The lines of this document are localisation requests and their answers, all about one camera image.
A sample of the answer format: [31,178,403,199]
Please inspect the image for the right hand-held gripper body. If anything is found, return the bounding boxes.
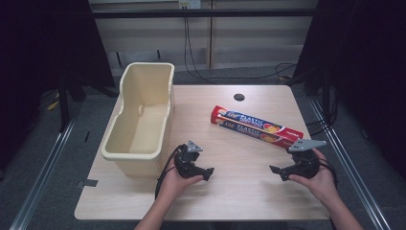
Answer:
[285,138,327,180]

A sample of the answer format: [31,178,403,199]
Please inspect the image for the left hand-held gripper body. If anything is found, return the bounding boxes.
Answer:
[173,140,206,179]

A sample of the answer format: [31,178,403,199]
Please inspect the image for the red blue plastic wrap box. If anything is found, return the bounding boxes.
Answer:
[210,104,305,150]

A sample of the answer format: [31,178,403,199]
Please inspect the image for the cream plastic bin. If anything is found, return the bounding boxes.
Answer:
[101,61,176,178]

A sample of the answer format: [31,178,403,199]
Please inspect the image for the person's right hand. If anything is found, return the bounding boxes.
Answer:
[287,148,340,207]

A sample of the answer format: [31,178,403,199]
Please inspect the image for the person's left hand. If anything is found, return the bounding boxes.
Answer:
[157,157,204,205]

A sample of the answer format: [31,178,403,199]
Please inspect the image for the dark tape piece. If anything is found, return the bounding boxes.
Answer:
[75,178,100,190]

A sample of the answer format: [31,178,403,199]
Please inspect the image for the black curtain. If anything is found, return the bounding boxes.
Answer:
[288,0,406,180]
[0,0,117,173]

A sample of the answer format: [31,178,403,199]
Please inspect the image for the black metal stand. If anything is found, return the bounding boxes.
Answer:
[56,71,72,133]

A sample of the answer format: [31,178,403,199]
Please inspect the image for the black horizontal bar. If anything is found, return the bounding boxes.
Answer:
[91,9,318,19]

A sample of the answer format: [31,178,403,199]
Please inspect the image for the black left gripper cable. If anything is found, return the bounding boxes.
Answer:
[154,144,187,201]

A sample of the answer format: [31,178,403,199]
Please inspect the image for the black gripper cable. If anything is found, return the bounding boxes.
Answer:
[154,144,187,201]
[318,155,340,190]

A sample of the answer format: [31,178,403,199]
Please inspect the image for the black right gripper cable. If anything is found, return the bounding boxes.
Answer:
[318,155,340,190]

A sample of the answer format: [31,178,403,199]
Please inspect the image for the metal floor rail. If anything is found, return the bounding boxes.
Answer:
[308,98,392,230]
[9,103,82,230]

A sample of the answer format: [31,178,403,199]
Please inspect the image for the black floor cable bundle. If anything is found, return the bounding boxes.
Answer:
[305,92,341,136]

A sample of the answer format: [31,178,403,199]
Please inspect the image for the black hanging wall cables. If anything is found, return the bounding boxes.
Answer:
[183,15,299,84]

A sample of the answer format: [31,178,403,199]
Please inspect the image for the white wall power outlet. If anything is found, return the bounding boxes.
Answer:
[178,0,202,10]

